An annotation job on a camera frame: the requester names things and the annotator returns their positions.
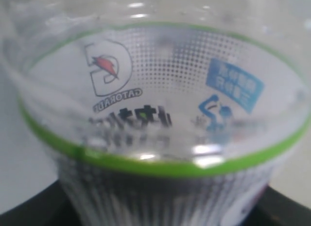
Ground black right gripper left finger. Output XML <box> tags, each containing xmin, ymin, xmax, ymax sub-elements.
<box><xmin>0</xmin><ymin>181</ymin><xmax>81</xmax><ymax>226</ymax></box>

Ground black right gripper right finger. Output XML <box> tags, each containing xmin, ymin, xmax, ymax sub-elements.
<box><xmin>247</xmin><ymin>187</ymin><xmax>311</xmax><ymax>226</ymax></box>

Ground clear Gatorade drink bottle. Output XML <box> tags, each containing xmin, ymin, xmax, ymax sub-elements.
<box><xmin>0</xmin><ymin>0</ymin><xmax>311</xmax><ymax>226</ymax></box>

